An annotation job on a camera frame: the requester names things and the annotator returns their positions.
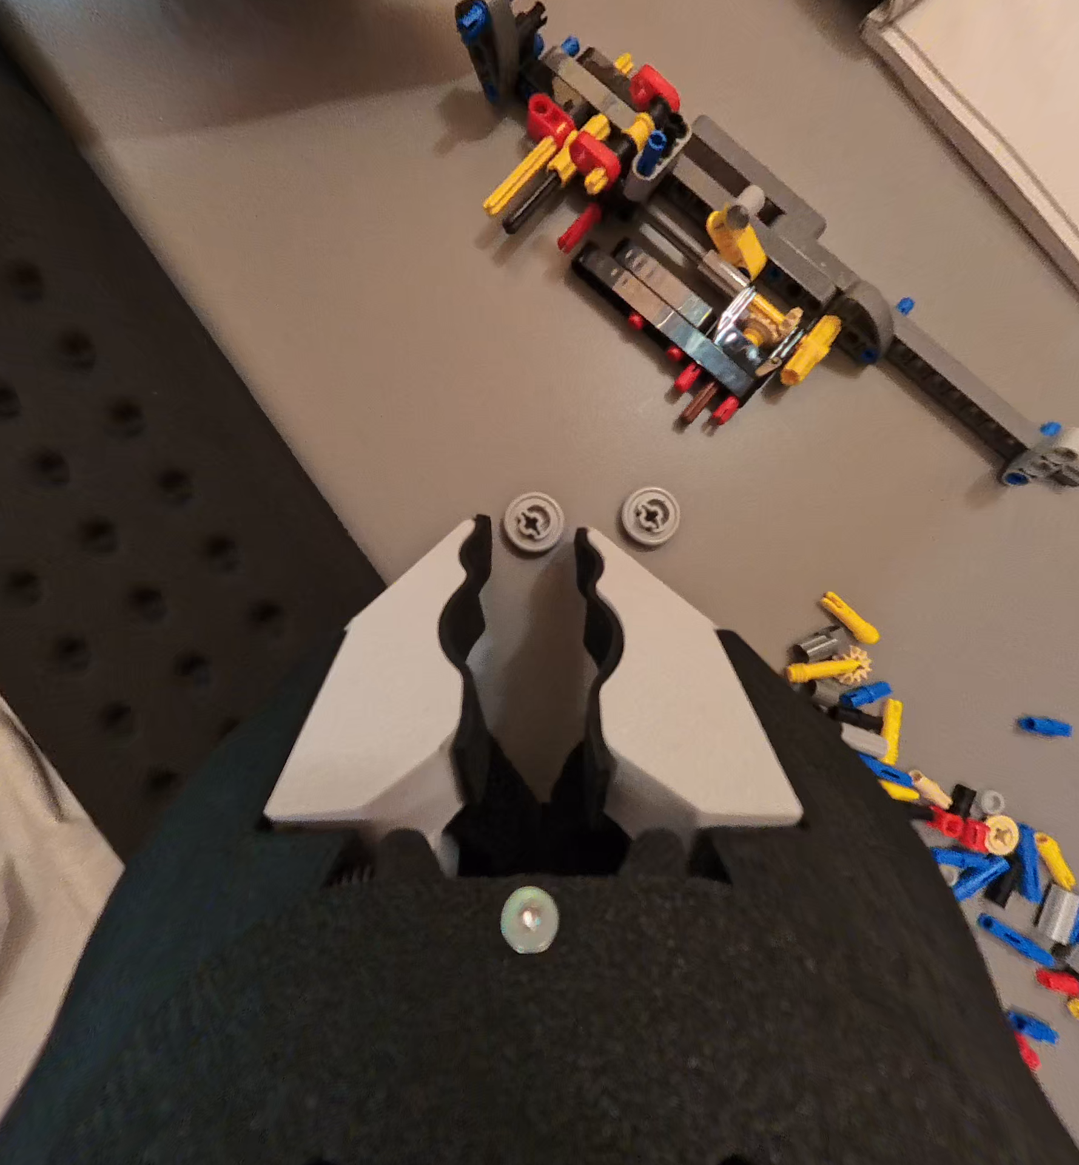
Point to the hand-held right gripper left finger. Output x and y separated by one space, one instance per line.
374 720

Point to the small black blue lego assembly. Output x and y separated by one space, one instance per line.
501 46

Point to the pile of colourful lego pieces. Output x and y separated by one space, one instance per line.
957 823

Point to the partly built lego chassis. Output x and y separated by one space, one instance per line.
777 227

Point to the lego instruction booklet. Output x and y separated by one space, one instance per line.
1030 90

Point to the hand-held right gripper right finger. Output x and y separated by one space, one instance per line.
693 720

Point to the grey lego pulley disc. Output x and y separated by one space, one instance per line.
650 517
534 521

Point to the blue lego pin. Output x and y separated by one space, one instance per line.
1042 725

